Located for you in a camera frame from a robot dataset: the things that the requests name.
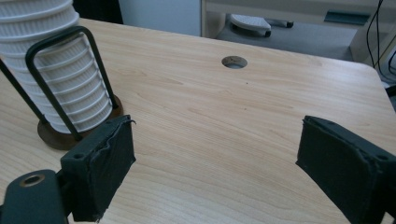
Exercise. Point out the white cabinet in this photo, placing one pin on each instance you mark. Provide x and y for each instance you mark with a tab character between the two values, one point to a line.
158	15

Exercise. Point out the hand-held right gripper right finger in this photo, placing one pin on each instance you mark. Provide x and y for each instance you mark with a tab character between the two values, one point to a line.
342	174

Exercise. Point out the stack of white paper cups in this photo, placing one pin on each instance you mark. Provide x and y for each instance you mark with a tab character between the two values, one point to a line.
63	73

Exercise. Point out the white flat floor device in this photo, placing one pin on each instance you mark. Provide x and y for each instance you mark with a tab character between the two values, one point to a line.
249	22

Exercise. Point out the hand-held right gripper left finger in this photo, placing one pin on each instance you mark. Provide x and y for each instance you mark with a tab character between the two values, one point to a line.
102	168

